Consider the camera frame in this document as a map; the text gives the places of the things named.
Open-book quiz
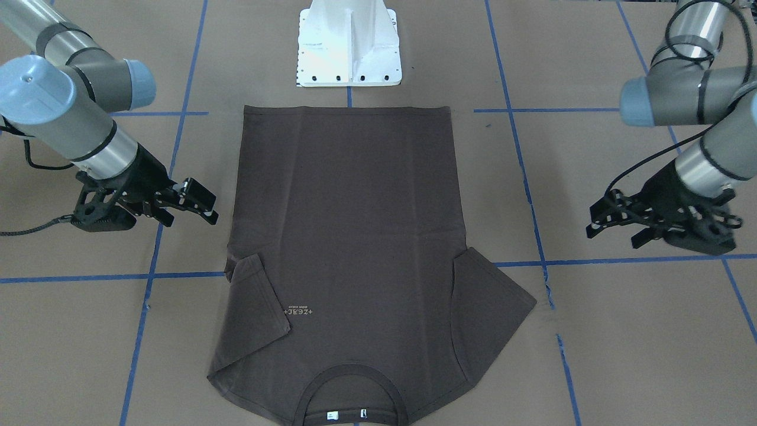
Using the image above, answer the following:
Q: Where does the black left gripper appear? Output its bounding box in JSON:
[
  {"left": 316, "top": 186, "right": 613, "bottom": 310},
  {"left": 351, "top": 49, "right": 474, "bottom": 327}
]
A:
[{"left": 586, "top": 161, "right": 704, "bottom": 249}]

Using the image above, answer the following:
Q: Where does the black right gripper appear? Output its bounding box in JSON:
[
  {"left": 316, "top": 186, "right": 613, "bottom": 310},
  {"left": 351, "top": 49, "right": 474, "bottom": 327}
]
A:
[{"left": 113, "top": 145, "right": 219, "bottom": 227}]

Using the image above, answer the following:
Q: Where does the dark brown t-shirt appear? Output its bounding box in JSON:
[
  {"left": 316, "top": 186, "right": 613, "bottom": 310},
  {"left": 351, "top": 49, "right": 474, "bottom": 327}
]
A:
[{"left": 207, "top": 106, "right": 536, "bottom": 425}]

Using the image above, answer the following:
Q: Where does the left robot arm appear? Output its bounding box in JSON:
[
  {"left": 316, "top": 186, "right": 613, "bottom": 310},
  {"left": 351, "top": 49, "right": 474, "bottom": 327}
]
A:
[{"left": 585, "top": 1, "right": 756, "bottom": 256}]

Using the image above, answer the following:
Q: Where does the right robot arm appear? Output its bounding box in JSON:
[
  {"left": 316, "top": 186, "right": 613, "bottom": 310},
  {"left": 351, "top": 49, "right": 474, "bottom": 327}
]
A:
[{"left": 1, "top": 1, "right": 219, "bottom": 233}]

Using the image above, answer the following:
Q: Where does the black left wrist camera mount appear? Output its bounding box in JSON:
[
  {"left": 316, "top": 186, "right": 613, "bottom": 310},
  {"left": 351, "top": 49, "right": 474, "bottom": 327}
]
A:
[{"left": 663, "top": 188, "right": 743, "bottom": 256}]

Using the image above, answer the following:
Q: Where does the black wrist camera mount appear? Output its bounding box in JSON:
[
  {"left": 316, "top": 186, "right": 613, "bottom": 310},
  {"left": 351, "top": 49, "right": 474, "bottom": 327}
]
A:
[
  {"left": 70, "top": 172, "right": 136, "bottom": 233},
  {"left": 663, "top": 188, "right": 743, "bottom": 256}
]

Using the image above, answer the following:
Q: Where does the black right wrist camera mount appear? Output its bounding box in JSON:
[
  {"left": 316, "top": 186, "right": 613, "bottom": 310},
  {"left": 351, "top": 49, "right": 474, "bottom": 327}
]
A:
[{"left": 70, "top": 172, "right": 136, "bottom": 233}]

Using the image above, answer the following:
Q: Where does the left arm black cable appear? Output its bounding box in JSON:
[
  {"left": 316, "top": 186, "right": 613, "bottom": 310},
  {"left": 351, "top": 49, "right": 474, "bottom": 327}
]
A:
[{"left": 606, "top": 0, "right": 757, "bottom": 196}]

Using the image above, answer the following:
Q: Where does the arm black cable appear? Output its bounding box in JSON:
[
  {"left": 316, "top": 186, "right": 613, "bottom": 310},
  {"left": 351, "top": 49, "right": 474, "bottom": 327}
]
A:
[
  {"left": 606, "top": 0, "right": 757, "bottom": 196},
  {"left": 0, "top": 115, "right": 80, "bottom": 237}
]

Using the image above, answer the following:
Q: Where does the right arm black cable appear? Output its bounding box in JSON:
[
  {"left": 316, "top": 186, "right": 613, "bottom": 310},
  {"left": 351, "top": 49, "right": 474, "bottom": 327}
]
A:
[{"left": 0, "top": 115, "right": 80, "bottom": 237}]

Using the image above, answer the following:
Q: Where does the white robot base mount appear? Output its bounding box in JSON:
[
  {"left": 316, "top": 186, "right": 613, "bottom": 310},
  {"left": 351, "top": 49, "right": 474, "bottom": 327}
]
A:
[{"left": 296, "top": 1, "right": 403, "bottom": 88}]

